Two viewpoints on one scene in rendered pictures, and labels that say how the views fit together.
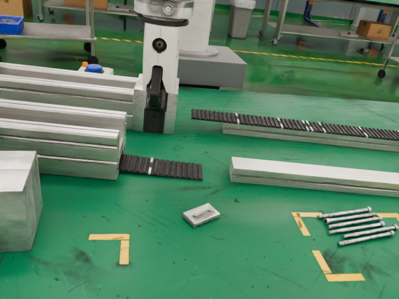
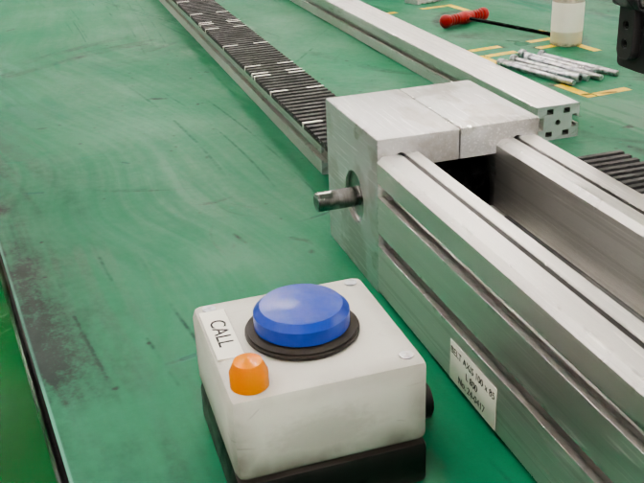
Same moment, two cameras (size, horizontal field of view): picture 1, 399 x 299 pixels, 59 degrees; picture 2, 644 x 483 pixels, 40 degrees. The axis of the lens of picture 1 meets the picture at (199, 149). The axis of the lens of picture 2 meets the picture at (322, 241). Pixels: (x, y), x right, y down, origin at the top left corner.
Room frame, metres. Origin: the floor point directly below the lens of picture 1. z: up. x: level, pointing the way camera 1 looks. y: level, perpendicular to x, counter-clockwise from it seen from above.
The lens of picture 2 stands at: (0.90, 0.60, 1.03)
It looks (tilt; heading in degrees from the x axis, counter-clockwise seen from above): 25 degrees down; 259
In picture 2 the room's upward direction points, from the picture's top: 2 degrees counter-clockwise
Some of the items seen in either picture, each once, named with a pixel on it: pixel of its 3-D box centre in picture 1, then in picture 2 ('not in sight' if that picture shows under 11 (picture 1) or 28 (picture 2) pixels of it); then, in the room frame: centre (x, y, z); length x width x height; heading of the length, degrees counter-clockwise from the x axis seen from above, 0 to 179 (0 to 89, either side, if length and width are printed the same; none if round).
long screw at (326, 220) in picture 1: (351, 217); (540, 69); (0.48, -0.27, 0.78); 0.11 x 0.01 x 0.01; 114
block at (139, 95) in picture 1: (157, 101); (408, 183); (0.74, 0.11, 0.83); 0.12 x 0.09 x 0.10; 5
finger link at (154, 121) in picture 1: (154, 115); not in sight; (0.48, 0.07, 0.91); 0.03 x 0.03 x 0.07; 5
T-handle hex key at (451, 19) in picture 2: not in sight; (503, 25); (0.43, -0.47, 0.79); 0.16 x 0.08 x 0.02; 113
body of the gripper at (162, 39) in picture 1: (160, 49); not in sight; (0.54, 0.08, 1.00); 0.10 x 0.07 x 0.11; 5
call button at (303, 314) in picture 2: (94, 69); (302, 322); (0.84, 0.29, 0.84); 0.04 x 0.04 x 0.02
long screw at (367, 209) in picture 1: (344, 213); (535, 72); (0.49, -0.26, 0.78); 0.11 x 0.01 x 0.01; 112
